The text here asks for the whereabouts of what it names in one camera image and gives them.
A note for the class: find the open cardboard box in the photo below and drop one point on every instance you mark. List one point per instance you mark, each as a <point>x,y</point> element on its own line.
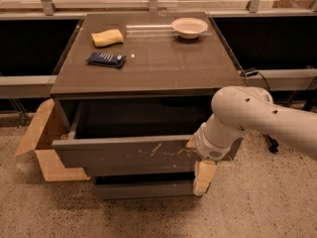
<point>45,127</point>

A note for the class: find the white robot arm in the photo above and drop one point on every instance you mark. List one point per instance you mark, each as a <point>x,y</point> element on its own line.
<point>237,110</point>

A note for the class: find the white bowl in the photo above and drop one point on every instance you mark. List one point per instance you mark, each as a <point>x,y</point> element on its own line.
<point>189,28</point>

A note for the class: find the grey lower drawer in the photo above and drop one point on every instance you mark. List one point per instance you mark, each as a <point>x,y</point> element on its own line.
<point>143,186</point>

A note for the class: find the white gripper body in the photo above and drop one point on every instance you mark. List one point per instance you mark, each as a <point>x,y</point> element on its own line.
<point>207,148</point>

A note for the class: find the yellow sponge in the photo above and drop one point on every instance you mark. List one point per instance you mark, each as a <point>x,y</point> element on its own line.
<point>107,38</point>

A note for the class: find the black wheeled stand leg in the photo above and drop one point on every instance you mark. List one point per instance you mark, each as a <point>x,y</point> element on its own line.
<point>272,144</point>

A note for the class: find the grey top drawer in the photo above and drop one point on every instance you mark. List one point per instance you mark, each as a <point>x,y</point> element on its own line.
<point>134,136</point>

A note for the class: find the blue snack packet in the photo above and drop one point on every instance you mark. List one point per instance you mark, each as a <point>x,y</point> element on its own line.
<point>109,60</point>

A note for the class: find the grey drawer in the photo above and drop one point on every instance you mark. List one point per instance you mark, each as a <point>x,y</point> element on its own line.
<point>134,136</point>
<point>143,186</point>

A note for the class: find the grey drawer cabinet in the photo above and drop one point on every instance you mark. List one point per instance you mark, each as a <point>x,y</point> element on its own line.
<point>159,63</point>

